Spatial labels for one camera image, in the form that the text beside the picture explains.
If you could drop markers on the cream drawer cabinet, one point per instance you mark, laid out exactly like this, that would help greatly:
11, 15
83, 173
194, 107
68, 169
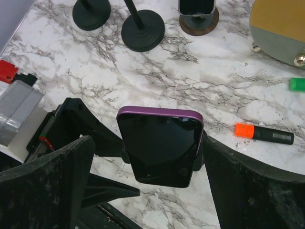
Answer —
278, 29

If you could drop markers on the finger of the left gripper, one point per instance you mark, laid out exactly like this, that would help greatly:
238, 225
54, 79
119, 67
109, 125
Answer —
102, 190

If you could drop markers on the orange highlighter marker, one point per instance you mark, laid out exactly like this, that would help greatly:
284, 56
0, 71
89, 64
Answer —
263, 134

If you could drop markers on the green highlighter marker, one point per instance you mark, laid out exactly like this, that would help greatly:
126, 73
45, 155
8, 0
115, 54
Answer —
297, 84

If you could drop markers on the purple smartphone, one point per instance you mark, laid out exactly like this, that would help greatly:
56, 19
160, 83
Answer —
162, 144

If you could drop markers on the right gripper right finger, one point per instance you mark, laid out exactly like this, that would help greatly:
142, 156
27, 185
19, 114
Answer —
250, 194

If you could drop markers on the black smartphone on wooden stand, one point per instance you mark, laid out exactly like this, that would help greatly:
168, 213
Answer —
196, 7

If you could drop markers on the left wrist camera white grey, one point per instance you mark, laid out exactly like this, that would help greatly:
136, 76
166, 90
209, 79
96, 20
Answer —
20, 115

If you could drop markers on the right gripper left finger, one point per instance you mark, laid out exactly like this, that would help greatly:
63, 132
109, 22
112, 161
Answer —
47, 193

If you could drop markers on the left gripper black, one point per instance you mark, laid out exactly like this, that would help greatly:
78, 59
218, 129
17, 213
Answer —
70, 121

